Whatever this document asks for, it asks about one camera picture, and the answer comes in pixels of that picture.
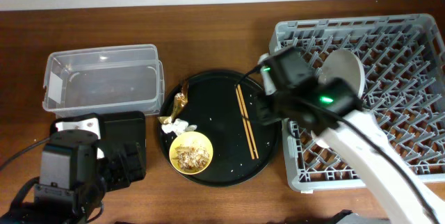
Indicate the crumpled white tissue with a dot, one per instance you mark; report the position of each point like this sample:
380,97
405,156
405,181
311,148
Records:
178,127

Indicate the grey plastic dishwasher rack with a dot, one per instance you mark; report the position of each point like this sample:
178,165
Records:
403,59

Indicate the gold foil wrapper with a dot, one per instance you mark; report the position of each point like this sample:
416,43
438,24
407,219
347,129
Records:
179,103

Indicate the clear plastic bin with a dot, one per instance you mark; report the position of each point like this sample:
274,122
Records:
104,80

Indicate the wooden chopstick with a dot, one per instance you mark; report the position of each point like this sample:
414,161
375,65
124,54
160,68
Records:
251,135
245,122

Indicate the yellow bowl with food scraps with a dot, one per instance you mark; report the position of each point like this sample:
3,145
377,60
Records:
191,153

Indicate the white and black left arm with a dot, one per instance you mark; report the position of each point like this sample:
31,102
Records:
73,180

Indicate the white round plate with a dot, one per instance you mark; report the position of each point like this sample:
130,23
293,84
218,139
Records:
345,65

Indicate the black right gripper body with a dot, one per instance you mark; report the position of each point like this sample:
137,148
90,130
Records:
265,109

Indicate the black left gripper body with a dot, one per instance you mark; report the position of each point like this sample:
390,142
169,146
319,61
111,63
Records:
127,158

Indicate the black rectangular tray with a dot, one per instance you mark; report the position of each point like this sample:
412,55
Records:
119,128

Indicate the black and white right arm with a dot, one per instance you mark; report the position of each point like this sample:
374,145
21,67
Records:
334,113

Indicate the round black tray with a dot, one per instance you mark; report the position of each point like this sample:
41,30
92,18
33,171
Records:
213,107

